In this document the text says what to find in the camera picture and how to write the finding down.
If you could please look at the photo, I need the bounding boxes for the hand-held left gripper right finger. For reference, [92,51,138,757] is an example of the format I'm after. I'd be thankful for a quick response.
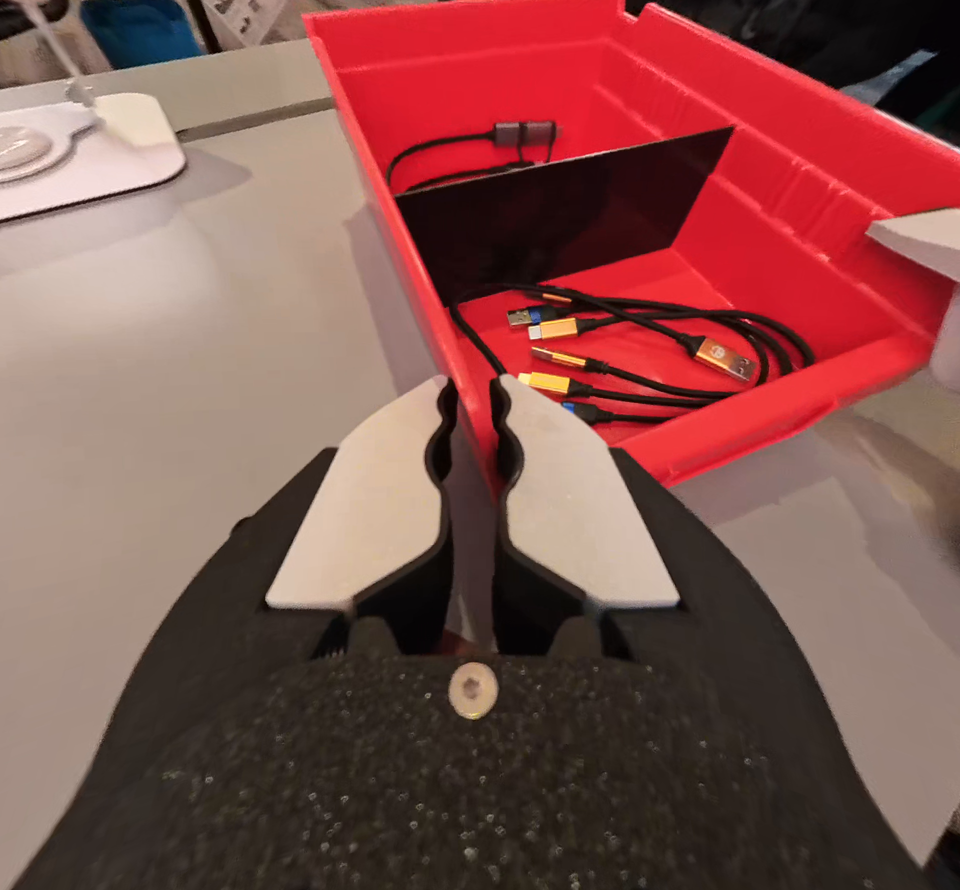
[491,372,681,640]

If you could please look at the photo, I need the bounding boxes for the black bin divider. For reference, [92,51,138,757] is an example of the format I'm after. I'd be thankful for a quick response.
[395,126,735,306]

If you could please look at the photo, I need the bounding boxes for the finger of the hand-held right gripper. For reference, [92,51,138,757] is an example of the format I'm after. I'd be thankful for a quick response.
[866,207,960,284]

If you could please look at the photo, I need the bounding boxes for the white stand with black board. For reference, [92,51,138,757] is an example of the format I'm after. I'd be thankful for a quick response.
[0,0,187,222]

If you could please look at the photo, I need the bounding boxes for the red storage bin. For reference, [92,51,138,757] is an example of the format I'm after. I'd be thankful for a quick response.
[302,0,960,501]

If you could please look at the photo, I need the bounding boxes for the black cable blue plugs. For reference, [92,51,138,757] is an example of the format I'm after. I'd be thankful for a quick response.
[450,282,676,426]

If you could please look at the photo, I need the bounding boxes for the grey desk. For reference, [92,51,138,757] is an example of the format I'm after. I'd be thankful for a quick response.
[0,38,960,869]

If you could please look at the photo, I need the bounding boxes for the blue storage basket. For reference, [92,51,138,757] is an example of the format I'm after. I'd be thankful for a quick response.
[81,0,204,71]

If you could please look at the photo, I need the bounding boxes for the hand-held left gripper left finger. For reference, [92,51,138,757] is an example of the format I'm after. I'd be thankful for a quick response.
[266,374,459,640]

